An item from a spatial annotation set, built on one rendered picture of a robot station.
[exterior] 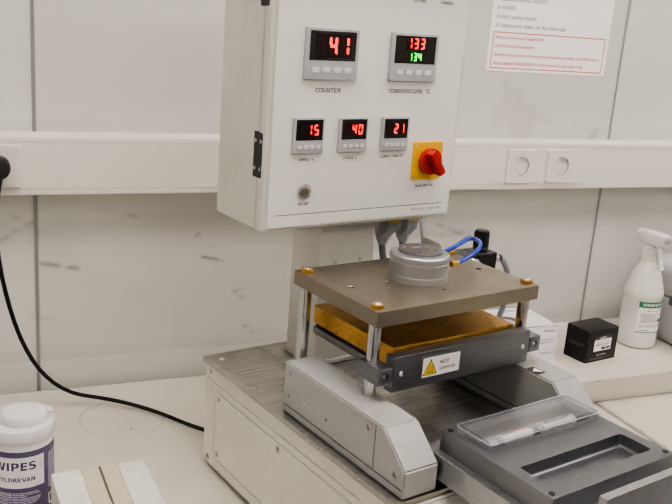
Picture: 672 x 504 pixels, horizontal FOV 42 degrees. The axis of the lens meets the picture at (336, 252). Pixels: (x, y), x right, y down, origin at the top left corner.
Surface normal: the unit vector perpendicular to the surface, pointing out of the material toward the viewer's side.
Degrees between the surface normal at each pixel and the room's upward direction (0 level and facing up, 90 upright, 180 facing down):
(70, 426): 0
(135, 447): 0
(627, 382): 90
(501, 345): 90
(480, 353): 90
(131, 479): 1
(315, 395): 90
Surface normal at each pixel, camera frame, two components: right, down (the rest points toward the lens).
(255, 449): -0.82, 0.10
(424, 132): 0.57, 0.26
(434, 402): 0.07, -0.96
